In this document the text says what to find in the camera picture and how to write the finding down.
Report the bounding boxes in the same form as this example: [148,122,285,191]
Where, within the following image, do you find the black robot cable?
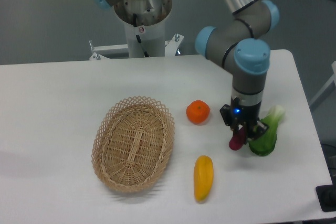
[132,13,150,58]

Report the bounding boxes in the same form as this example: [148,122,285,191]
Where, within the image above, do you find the purple sweet potato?
[229,127,246,151]

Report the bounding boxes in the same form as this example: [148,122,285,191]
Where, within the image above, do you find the woven wicker basket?
[91,96,175,193]

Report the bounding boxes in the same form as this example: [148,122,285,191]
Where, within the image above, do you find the orange tangerine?
[186,100,211,124]

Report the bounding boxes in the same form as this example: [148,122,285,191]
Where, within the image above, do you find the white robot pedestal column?
[118,14,166,58]

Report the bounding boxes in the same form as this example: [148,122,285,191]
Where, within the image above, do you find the white metal base frame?
[88,33,184,60]

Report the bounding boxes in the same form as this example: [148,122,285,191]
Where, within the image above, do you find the white table leg frame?
[309,61,335,112]

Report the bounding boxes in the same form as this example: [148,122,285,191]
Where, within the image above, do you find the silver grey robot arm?
[94,0,279,150]

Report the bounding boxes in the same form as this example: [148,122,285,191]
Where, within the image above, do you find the black device at table edge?
[316,185,335,212]

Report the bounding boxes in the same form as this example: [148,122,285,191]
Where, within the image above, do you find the green bok choy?
[249,105,285,156]

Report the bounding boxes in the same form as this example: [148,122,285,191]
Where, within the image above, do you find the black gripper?
[219,98,269,143]

